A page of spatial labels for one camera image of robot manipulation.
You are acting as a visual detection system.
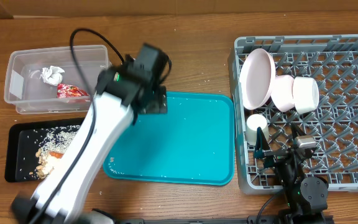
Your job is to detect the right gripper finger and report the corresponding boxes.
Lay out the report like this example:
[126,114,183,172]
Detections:
[290,123,306,139]
[254,127,270,159]

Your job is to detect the white cup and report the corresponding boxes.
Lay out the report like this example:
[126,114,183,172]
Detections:
[246,114,269,146]

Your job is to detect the pink-rimmed white bowl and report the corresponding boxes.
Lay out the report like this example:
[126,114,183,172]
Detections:
[271,75,295,112]

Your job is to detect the white plate with peanut shells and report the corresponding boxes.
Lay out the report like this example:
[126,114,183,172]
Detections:
[239,49,276,110]

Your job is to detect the red snack wrapper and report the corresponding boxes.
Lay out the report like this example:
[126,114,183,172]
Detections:
[57,83,88,98]

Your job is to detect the white tissue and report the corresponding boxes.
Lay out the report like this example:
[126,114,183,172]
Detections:
[41,65,65,86]

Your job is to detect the orange carrot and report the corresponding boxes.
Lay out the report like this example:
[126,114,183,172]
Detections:
[49,151,63,159]

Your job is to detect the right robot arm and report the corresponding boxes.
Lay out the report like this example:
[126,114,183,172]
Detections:
[254,123,334,223]

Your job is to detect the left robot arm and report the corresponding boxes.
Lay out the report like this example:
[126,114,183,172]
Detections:
[11,44,172,223]

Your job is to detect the grey dishwasher rack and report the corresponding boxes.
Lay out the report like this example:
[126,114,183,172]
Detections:
[228,34,358,195]

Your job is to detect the teal serving tray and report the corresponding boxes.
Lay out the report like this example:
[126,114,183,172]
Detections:
[103,91,235,186]

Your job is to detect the spilled rice and peanut shells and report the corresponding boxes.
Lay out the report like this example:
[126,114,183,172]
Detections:
[22,124,82,180]

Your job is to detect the clear plastic storage bin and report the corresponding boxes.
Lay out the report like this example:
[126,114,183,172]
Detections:
[4,44,114,114]

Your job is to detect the black plastic tray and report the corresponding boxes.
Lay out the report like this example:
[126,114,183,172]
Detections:
[4,118,83,182]

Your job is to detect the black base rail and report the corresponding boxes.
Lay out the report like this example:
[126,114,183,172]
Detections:
[82,208,335,224]

